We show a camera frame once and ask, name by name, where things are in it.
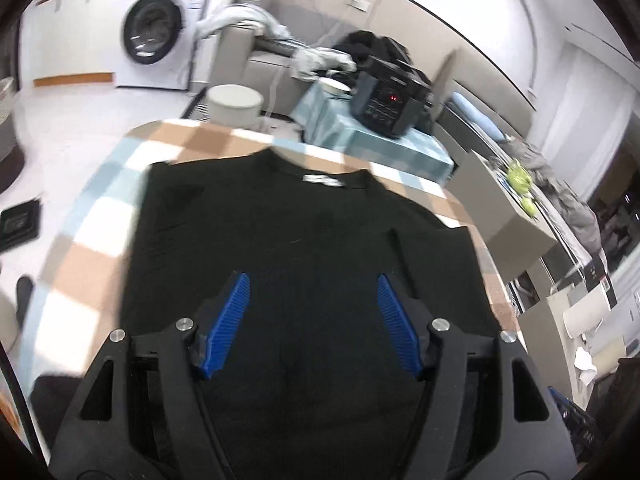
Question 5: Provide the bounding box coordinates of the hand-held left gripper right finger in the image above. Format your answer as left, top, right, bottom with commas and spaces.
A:
376, 274, 581, 480

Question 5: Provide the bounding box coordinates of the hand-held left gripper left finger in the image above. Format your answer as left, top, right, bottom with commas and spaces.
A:
47, 272, 251, 480

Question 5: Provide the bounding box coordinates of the black knit sweater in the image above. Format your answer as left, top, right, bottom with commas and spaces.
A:
30, 149, 511, 480

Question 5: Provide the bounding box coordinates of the pile of black clothes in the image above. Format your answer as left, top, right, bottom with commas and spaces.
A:
332, 30, 433, 86

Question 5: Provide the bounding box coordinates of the grey side cabinet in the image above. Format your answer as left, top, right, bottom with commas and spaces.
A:
457, 150, 561, 281

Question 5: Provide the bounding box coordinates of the checkered brown blue blanket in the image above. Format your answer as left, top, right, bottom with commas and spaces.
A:
20, 119, 526, 376

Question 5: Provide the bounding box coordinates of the white paper roll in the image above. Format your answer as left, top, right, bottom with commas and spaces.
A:
562, 295, 613, 341

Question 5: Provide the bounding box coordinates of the dark slipper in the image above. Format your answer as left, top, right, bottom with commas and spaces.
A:
15, 276, 35, 331

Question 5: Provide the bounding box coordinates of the grey crumpled cloth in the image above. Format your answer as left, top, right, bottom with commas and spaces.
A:
510, 137, 603, 256

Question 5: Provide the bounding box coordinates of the teal tablecloth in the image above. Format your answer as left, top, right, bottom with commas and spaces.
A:
290, 80, 456, 186

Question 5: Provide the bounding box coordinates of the white round stool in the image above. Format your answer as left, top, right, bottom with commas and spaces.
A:
207, 85, 263, 128

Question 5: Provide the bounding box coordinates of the light blue pillow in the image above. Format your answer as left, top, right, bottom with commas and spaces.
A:
452, 92, 506, 143

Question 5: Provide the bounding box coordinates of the black electric pressure cooker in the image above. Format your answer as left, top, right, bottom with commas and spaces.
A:
350, 56, 435, 139

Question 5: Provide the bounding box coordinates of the black flat floor device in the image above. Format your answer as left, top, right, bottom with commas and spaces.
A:
0, 199, 41, 251

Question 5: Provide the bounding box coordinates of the white bowl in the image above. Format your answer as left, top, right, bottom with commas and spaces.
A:
319, 77, 353, 97

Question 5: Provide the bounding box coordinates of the beige sofa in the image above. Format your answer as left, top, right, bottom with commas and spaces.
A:
207, 0, 531, 161

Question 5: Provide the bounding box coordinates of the light grey garment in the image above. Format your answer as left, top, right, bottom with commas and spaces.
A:
290, 47, 358, 81

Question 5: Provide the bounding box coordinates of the houndstooth cushion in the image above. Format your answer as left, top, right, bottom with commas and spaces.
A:
255, 35, 301, 58

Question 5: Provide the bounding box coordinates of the grey ribbed basket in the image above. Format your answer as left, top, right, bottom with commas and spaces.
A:
0, 77, 18, 161

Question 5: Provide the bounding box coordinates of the white washing machine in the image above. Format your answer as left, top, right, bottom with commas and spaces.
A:
116, 0, 216, 92

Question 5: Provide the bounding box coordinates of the white crumpled blanket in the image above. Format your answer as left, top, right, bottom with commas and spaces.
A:
195, 4, 291, 41

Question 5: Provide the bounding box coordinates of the white laundry cabinet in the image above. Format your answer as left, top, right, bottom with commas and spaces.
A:
20, 0, 131, 88

